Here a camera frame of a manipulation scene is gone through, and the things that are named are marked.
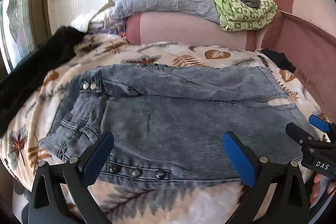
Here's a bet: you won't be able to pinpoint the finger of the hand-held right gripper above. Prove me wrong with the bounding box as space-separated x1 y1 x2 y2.
285 123 317 147
308 114 336 136

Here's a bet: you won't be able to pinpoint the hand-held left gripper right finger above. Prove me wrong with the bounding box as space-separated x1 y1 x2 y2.
222 131 312 224

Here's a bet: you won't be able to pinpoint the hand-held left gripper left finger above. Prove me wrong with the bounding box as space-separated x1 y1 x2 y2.
28 132 115 224

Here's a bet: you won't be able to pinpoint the blue denim pants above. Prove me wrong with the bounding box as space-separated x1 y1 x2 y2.
38 64 308 184

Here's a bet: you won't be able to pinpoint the person's right hand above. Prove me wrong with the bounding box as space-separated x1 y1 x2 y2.
309 172 332 211

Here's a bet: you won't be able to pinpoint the small black cloth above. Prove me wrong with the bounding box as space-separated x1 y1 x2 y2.
261 48 298 74

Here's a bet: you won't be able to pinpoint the leaf print blanket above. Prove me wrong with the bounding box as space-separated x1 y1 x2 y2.
0 34 332 224

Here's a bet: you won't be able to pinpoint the pink sofa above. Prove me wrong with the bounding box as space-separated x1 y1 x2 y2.
259 0 336 123

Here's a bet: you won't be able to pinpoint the large black cloth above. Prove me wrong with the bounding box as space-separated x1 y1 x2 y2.
0 26 89 136

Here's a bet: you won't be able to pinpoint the colourful printed packet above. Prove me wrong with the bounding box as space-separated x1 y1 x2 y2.
101 23 129 40

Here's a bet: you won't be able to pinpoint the green patterned cloth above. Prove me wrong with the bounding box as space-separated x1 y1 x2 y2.
199 0 278 32

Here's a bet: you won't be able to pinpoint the pink bolster cushion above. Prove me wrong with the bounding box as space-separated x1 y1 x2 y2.
126 12 284 52

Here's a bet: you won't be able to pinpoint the wooden stained glass door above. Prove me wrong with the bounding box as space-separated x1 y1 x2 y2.
0 0 53 75

